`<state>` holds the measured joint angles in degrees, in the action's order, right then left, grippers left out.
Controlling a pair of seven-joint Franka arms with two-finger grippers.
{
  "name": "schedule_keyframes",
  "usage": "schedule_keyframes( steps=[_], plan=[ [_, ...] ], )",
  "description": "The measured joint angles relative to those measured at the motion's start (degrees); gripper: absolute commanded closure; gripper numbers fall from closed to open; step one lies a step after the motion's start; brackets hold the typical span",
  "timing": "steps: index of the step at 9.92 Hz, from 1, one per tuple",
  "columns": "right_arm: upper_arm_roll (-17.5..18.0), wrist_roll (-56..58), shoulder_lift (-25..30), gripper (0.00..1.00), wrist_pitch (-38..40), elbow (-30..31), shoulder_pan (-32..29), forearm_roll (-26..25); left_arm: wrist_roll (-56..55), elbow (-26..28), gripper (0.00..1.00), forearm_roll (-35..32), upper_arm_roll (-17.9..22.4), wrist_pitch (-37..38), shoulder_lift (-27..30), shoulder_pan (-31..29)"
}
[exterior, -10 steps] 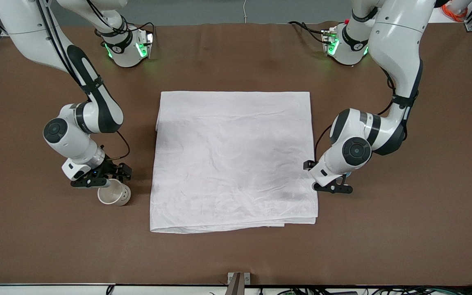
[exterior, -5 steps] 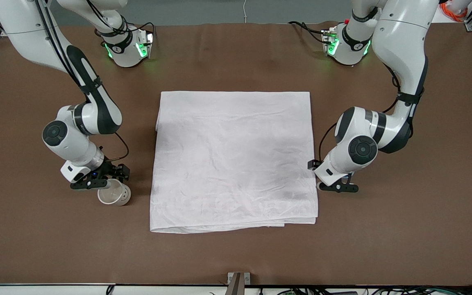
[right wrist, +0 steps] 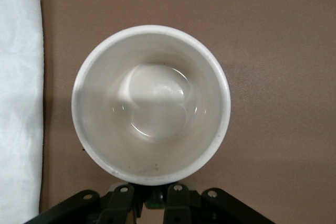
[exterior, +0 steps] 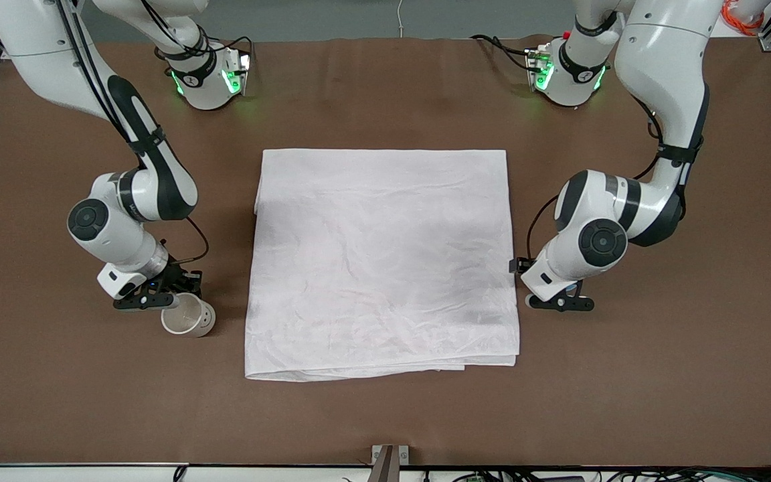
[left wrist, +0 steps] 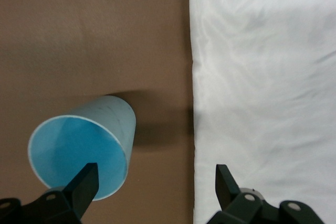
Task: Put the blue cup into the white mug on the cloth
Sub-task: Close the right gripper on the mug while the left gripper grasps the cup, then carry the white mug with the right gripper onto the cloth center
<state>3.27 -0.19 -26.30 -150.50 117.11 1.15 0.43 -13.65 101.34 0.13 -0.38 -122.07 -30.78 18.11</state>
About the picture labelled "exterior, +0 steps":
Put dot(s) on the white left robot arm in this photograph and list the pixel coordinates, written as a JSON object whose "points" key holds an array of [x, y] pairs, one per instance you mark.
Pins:
{"points": [[660, 67]]}

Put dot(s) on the white folded cloth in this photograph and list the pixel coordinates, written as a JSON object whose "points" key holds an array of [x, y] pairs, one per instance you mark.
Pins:
{"points": [[385, 268]]}

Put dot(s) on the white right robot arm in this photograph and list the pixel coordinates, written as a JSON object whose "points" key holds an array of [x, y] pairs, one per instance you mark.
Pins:
{"points": [[151, 181]]}

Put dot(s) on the grey metal camera bracket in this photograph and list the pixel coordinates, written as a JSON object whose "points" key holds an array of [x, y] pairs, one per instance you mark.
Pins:
{"points": [[389, 462]]}

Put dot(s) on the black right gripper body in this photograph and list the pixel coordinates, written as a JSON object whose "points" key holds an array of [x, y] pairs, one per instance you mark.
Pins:
{"points": [[175, 275]]}

